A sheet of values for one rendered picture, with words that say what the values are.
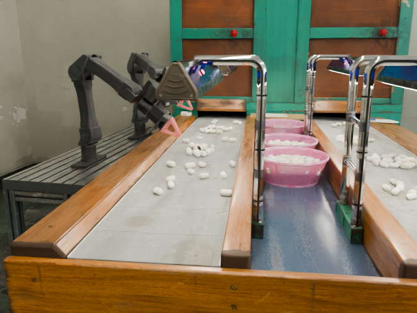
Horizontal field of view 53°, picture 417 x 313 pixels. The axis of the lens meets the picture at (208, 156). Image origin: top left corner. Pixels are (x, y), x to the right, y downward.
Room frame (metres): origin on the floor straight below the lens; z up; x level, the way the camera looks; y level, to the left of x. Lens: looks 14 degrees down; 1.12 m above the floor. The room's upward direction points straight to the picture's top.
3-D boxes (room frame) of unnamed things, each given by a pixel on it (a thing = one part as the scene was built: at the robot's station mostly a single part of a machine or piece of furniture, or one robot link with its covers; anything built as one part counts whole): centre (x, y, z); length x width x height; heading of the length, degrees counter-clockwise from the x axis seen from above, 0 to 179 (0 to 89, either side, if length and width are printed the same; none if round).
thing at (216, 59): (1.06, -0.05, 0.90); 0.20 x 0.19 x 0.45; 173
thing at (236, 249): (1.60, -0.15, 0.71); 1.81 x 0.05 x 0.11; 173
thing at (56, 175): (1.97, 0.21, 0.65); 1.20 x 0.90 x 0.04; 168
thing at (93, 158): (1.73, 0.51, 0.71); 0.20 x 0.07 x 0.08; 168
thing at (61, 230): (1.64, 0.23, 0.67); 1.81 x 0.12 x 0.19; 173
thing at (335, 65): (1.98, -0.64, 1.08); 0.62 x 0.08 x 0.07; 173
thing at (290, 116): (2.40, -0.41, 0.77); 0.33 x 0.15 x 0.01; 83
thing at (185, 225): (1.62, 0.02, 0.73); 1.81 x 0.30 x 0.02; 173
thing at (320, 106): (2.41, -0.75, 0.83); 0.30 x 0.06 x 0.07; 83
